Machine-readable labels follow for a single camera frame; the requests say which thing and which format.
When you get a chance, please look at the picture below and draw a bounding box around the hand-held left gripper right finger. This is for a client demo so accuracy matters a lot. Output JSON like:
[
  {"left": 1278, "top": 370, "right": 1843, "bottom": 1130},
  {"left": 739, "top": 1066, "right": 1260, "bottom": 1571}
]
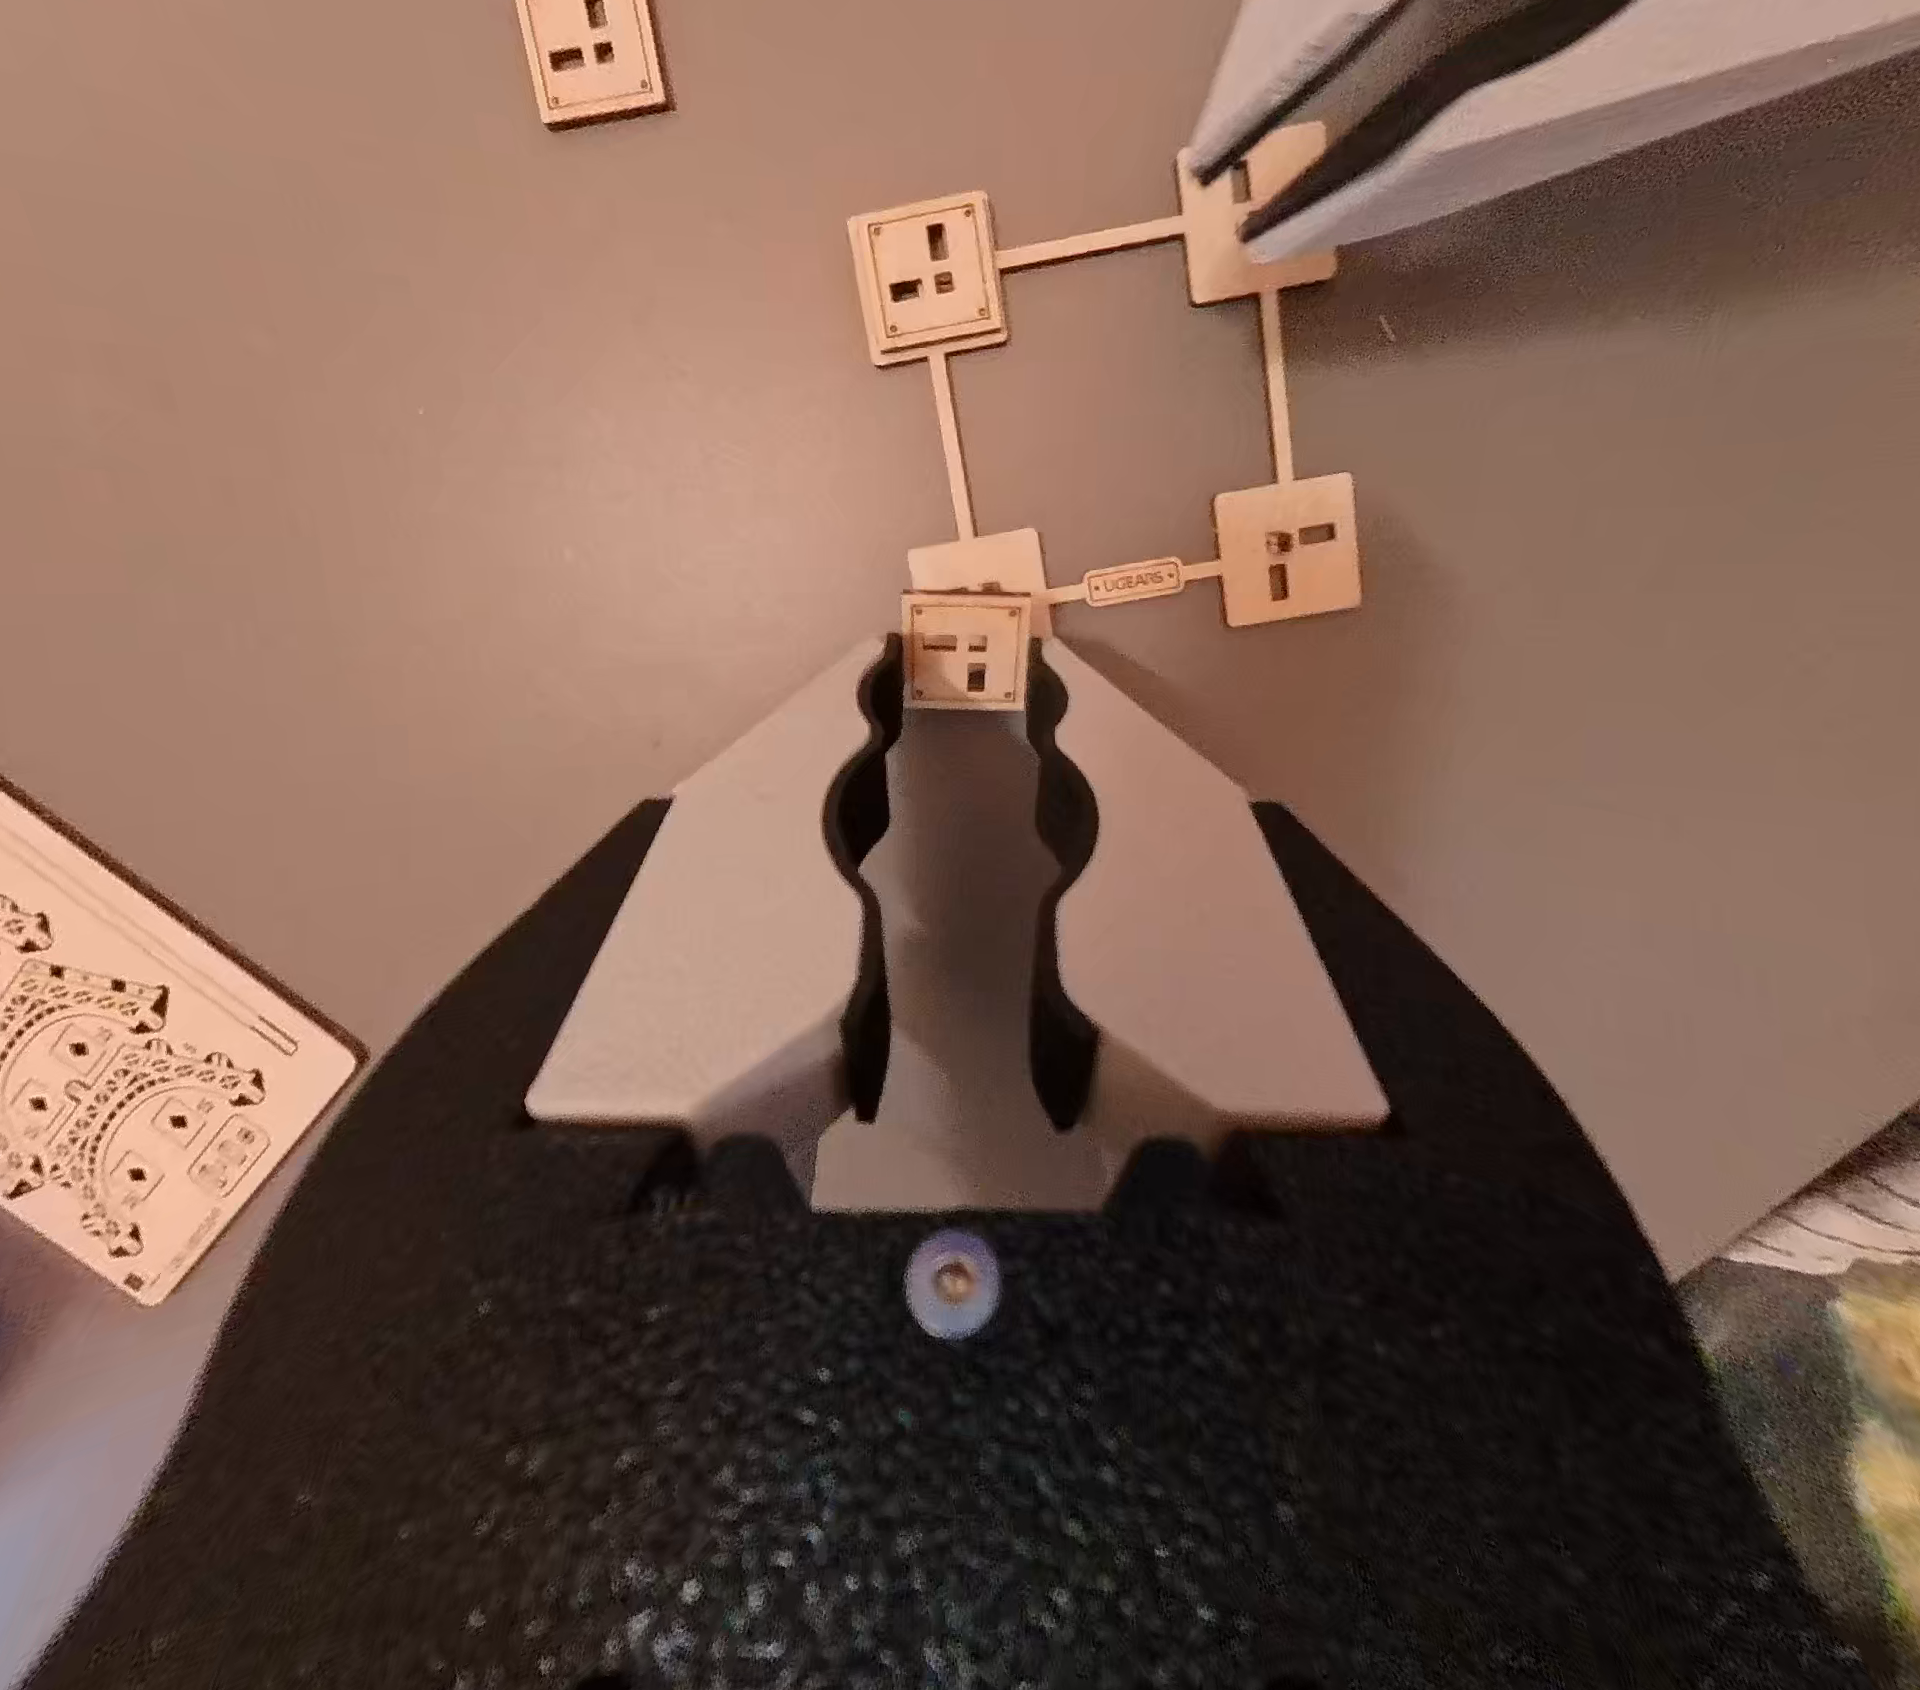
[{"left": 1024, "top": 637, "right": 1388, "bottom": 1137}]

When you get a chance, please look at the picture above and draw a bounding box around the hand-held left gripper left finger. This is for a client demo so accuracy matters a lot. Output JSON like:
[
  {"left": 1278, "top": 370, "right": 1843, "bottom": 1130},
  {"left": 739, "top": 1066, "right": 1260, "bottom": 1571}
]
[{"left": 526, "top": 634, "right": 910, "bottom": 1131}]

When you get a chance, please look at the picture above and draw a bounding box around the small wooden square tile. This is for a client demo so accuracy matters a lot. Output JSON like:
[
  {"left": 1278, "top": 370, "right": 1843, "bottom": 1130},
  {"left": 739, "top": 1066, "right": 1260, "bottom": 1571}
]
[
  {"left": 899, "top": 588, "right": 1036, "bottom": 713},
  {"left": 846, "top": 194, "right": 997, "bottom": 355},
  {"left": 510, "top": 0, "right": 672, "bottom": 129}
]

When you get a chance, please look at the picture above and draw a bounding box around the wooden four-square frame piece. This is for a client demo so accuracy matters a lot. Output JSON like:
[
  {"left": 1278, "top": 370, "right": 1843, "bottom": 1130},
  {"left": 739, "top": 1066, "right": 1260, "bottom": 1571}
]
[{"left": 846, "top": 123, "right": 1363, "bottom": 634}]

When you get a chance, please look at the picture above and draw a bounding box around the wooden sheet with arch parts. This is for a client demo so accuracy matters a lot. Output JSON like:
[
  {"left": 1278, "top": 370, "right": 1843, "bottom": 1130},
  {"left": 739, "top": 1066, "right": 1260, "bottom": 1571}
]
[{"left": 0, "top": 778, "right": 369, "bottom": 1304}]

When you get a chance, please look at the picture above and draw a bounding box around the patterned cloth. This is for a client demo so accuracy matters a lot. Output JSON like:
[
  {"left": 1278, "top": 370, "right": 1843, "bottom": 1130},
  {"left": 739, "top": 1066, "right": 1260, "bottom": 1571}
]
[{"left": 1672, "top": 1120, "right": 1920, "bottom": 1690}]

